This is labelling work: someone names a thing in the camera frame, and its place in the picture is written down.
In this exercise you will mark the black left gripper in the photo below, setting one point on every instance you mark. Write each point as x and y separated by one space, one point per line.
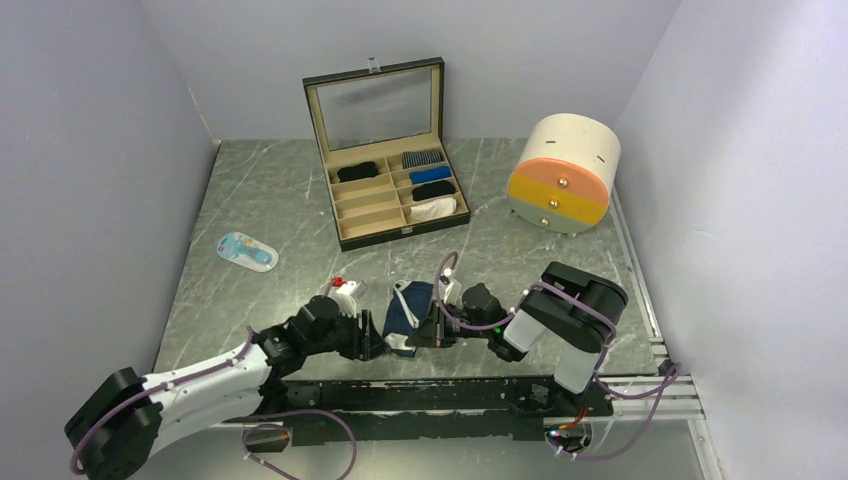
365 342

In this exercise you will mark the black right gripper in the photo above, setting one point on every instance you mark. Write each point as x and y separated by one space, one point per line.
432 332

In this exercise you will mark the navy white underwear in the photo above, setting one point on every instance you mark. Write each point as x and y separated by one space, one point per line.
407 309

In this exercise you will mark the black underwear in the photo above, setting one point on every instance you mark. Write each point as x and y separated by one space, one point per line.
363 170

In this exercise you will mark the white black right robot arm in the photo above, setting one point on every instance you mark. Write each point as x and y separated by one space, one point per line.
580 308

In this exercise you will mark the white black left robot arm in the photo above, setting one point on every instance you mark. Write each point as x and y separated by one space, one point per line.
130 417

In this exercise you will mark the white rolled cloth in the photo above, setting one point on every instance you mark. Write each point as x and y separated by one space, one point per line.
433 209

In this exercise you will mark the black rolled cloth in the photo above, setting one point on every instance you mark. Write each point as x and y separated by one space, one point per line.
433 190

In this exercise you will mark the blue rolled cloth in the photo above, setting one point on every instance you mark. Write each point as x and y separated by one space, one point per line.
429 175

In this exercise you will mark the blue packaged item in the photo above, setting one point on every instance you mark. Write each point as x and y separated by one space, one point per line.
247 252

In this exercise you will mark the striped rolled cloth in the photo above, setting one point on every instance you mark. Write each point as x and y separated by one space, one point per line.
412 159

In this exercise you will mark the round cream drawer cabinet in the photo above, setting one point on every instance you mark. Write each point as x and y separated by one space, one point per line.
564 178

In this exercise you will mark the black beige organizer box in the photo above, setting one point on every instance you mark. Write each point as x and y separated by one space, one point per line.
377 114

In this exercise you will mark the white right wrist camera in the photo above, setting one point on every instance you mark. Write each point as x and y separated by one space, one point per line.
450 290

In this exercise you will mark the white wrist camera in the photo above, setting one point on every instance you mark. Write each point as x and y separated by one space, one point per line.
347 293
450 290

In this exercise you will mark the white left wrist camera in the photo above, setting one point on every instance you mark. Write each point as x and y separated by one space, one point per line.
347 293

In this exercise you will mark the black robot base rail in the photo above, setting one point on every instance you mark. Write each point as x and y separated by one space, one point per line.
522 408

